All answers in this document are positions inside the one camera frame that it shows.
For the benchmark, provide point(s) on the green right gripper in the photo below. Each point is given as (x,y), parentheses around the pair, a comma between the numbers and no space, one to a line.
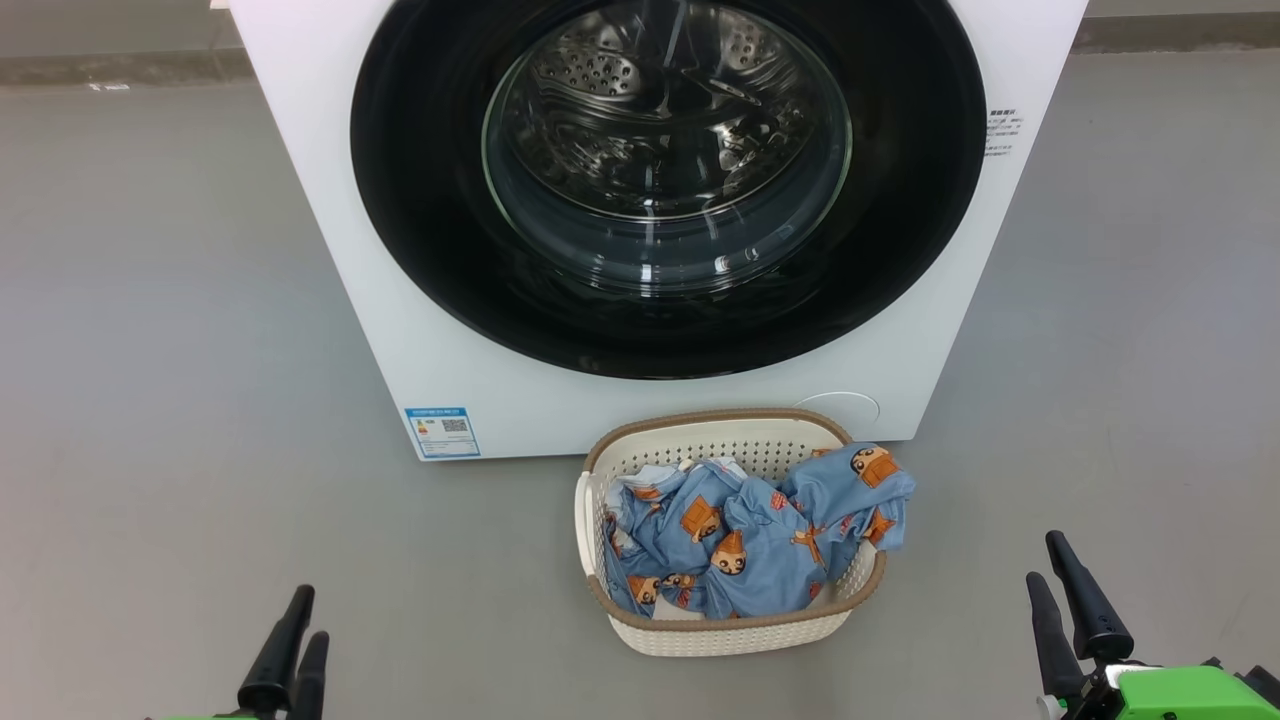
(1180,695)

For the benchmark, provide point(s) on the blue energy label sticker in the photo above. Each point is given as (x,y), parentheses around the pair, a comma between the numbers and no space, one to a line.
(442,432)

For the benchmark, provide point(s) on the cream perforated laundry basket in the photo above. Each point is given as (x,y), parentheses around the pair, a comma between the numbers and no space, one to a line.
(740,635)

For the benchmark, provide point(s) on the black round glass washer door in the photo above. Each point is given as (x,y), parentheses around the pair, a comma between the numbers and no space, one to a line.
(420,200)

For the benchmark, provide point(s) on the white front-load washing machine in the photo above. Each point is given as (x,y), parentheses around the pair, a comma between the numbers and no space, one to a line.
(330,280)

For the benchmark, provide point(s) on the white printed text sticker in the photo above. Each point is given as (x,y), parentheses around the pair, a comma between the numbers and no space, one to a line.
(1002,132)

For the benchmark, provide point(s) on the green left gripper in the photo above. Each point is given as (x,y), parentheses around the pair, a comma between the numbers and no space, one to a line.
(210,717)

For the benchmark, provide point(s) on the round white filter cover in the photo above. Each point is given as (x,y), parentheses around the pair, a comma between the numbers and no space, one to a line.
(850,408)

